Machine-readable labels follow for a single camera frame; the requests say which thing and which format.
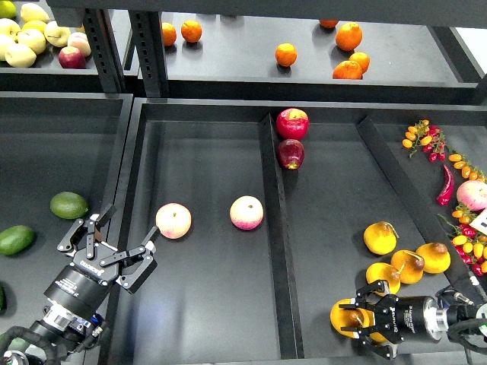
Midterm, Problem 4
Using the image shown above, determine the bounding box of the orange cherry tomato string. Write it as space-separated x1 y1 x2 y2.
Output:
447 152 487 183

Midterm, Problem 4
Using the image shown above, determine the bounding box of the pink peach on shelf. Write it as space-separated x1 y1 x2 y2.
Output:
67 32 91 58

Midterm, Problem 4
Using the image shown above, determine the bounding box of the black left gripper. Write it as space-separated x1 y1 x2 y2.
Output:
44 204 159 319

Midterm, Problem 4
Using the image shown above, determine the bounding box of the white label card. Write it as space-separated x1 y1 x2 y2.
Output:
469 208 487 235

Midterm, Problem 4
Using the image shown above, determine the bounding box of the pink peach left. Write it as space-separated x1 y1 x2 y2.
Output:
155 203 192 240

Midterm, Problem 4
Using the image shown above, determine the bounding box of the cherry tomato bunch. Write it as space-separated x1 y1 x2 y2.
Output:
439 203 486 277
401 119 447 163

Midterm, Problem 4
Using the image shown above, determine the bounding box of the bright red apple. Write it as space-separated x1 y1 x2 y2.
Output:
276 108 310 141

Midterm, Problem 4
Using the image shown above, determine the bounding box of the pink peach centre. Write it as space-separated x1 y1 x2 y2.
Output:
230 195 263 230

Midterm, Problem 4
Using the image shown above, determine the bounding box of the pale yellow apple left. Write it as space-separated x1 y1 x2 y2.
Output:
0 18 21 42

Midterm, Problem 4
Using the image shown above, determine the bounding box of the dark avocado bottom left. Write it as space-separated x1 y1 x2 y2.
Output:
1 333 30 352

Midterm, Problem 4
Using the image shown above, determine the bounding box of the yellow pear bottom right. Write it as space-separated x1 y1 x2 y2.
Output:
370 332 388 344

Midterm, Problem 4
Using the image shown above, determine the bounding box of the cherry tomato bunch lower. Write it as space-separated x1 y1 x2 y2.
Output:
439 203 486 277

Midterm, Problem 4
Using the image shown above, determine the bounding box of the black shelf rack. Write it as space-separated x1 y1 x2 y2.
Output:
1 1 486 105

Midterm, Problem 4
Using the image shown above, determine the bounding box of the red apple on shelf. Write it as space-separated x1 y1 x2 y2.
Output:
58 46 86 69

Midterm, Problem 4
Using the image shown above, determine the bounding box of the pale yellow apple front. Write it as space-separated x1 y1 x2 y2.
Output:
5 43 37 68

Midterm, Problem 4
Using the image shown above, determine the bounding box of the dark red apple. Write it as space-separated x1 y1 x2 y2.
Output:
276 138 305 170

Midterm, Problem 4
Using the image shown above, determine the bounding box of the green avocado upper left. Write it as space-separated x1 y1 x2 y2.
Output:
49 192 89 220

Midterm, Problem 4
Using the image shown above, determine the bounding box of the yellow pear under arm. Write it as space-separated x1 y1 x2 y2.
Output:
390 249 425 284

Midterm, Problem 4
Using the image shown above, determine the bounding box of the yellow pear behind arm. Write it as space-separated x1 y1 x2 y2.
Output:
365 262 401 294

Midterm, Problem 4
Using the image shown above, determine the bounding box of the orange front right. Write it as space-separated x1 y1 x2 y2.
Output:
333 60 362 80

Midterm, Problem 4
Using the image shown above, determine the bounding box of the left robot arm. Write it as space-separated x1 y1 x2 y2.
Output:
1 205 159 364

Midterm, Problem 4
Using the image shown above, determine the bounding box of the yellow lemon on shelf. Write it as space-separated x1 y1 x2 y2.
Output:
21 20 46 33

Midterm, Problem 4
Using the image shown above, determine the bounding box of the pink peach right edge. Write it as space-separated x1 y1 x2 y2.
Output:
456 180 486 211

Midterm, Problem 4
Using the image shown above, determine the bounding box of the cherry tomato bunch upper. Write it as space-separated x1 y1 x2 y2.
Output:
401 119 447 163

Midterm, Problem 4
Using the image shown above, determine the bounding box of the yellow pear upper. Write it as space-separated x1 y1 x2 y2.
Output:
363 221 399 255

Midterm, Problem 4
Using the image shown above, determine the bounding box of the pale yellow apple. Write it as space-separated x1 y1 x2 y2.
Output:
5 43 37 68
0 18 21 42
17 29 46 55
43 21 72 48

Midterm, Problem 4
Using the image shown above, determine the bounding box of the dark green avocado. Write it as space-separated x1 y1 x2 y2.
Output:
0 286 5 310

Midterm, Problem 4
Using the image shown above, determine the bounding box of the light green avocado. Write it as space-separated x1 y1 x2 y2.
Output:
1 225 36 256

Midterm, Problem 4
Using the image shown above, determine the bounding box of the large black divided tray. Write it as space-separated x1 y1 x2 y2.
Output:
103 99 486 364

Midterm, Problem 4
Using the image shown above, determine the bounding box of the orange far left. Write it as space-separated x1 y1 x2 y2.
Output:
161 22 177 47

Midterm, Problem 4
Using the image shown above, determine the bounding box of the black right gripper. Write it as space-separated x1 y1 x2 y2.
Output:
339 279 440 360

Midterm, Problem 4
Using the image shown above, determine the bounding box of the red chili pepper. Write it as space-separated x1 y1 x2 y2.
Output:
436 165 454 206

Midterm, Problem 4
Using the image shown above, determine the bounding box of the pale yellow apple middle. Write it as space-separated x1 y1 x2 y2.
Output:
17 29 46 55

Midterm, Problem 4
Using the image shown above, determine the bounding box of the yellow pear right edge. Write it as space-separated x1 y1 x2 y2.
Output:
415 243 451 274

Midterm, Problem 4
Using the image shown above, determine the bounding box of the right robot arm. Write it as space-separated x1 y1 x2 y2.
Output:
338 279 486 360

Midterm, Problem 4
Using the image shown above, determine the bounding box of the pale yellow apple right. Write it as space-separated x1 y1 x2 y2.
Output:
43 21 72 48

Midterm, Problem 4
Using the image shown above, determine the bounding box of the black left tray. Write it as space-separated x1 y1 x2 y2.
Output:
1 92 132 331

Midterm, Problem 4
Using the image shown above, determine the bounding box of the yellow pear with stem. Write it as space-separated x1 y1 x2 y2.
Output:
329 299 374 338

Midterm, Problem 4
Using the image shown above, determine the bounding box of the pale yellow pear top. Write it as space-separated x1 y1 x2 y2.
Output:
20 3 50 23

